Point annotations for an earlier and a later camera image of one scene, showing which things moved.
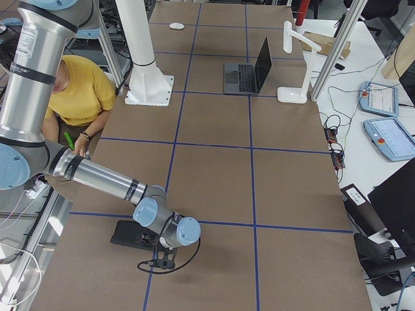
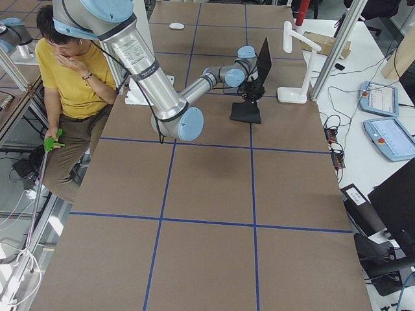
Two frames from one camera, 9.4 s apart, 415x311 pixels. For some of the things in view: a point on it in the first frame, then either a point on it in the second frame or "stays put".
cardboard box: x=325 y=43 stays put
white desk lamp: x=297 y=95 stays put
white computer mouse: x=176 y=25 stays put
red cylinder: x=303 y=8 stays put
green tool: x=70 y=142 → x=50 y=143
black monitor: x=394 y=200 stays put
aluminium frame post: x=339 y=49 stays put
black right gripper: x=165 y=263 → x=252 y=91
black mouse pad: x=128 y=233 → x=246 y=111
